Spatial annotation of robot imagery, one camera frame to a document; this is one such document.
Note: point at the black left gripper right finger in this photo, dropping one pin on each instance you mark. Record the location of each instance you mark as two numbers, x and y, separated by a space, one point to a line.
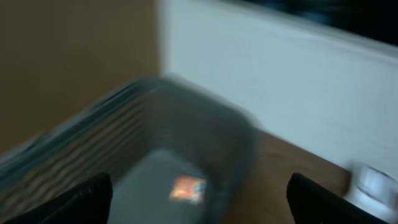
310 203

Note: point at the grey plastic shopping basket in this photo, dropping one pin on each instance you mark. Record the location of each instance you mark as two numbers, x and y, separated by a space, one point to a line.
144 134

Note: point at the orange snack packet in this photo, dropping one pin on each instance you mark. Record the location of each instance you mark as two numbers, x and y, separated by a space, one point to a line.
187 188

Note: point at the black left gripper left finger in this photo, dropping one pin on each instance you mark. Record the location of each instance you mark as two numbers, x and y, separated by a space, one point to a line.
86 203

